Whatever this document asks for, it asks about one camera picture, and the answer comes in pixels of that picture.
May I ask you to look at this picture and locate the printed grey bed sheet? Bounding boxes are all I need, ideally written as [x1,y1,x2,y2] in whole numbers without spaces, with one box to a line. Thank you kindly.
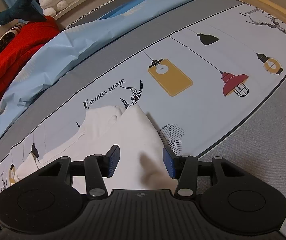
[0,0,286,240]

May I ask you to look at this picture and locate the white shirt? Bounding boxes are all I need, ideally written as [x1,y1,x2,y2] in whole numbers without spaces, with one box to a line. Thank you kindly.
[15,104,177,196]

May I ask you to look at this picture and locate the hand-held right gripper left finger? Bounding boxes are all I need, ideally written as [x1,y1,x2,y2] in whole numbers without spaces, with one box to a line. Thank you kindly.
[36,144,121,200]

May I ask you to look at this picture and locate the white plush toy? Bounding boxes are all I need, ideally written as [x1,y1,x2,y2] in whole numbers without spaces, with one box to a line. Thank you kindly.
[38,0,70,17]

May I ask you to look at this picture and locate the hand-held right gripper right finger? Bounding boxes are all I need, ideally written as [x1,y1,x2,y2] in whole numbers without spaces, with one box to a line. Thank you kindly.
[163,147,249,198]

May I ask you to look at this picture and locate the wooden bed frame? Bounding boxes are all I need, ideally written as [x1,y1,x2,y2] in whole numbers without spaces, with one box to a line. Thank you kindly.
[155,0,286,35]

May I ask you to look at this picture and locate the light blue quilt cover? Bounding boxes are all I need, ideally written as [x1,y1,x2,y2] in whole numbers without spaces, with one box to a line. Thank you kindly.
[0,0,217,155]

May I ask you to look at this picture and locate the white and navy folded bedding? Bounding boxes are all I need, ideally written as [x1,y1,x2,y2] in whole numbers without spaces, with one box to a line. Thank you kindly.
[0,22,26,73]

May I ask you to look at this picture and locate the red folded blanket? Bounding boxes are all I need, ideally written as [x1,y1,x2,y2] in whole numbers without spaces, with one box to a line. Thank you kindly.
[0,16,61,115]

